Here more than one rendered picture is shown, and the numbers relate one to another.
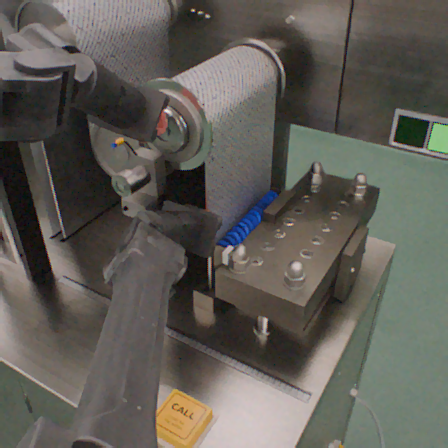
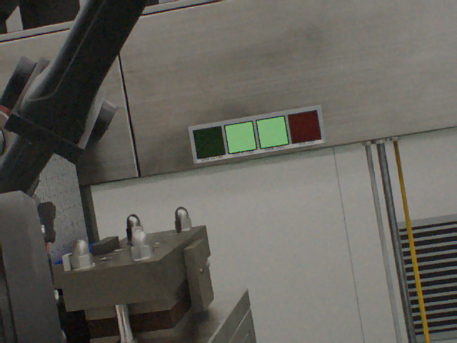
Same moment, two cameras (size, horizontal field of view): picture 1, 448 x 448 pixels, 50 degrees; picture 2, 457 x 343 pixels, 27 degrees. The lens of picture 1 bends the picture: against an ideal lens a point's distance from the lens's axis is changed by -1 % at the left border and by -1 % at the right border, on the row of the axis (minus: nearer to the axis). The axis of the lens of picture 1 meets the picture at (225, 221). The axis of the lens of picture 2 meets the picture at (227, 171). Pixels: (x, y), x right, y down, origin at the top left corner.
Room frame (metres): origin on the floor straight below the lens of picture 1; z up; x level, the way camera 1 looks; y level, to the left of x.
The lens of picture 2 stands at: (-0.86, 0.29, 1.22)
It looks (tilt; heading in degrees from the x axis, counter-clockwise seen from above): 3 degrees down; 339
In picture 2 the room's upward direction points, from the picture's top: 9 degrees counter-clockwise
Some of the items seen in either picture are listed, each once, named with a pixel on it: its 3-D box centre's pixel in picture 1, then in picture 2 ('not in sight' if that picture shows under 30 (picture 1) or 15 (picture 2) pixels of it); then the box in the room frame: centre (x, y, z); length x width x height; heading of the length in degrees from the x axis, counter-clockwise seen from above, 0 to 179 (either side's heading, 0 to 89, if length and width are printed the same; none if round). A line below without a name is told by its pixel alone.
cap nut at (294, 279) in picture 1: (295, 272); (141, 244); (0.58, -0.11, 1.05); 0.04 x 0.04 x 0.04
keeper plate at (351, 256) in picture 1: (352, 262); (200, 274); (0.71, -0.24, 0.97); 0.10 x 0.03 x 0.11; 149
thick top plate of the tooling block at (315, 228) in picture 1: (306, 237); (143, 263); (0.74, -0.15, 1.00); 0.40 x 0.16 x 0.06; 149
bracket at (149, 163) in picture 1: (148, 235); not in sight; (0.68, 0.13, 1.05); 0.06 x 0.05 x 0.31; 149
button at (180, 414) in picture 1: (180, 419); not in sight; (0.41, 0.07, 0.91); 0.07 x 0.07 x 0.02; 59
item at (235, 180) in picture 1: (242, 180); (60, 214); (0.77, -0.03, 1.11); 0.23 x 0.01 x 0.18; 149
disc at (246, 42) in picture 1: (249, 78); not in sight; (0.91, -0.05, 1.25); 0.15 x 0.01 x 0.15; 59
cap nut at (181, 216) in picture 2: (360, 182); (182, 218); (0.85, -0.27, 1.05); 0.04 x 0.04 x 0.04
